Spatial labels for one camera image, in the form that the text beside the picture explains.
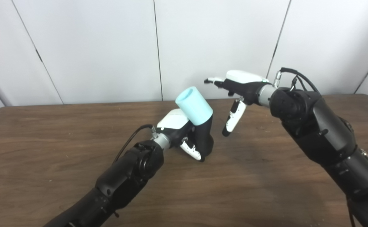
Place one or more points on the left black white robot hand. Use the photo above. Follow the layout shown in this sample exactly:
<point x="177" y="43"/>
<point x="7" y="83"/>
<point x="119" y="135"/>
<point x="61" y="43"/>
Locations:
<point x="174" y="121"/>

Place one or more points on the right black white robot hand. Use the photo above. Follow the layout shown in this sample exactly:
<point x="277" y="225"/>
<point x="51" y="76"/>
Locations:
<point x="244" y="83"/>

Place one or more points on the light blue cylinder cup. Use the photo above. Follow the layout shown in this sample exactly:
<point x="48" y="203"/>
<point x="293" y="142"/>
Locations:
<point x="195" y="105"/>

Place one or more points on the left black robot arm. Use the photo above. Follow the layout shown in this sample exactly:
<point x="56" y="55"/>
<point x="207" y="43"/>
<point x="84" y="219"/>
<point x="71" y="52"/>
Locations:
<point x="124" y="179"/>

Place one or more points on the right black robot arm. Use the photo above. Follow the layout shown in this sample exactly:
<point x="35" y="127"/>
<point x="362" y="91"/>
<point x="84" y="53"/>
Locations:
<point x="322" y="129"/>

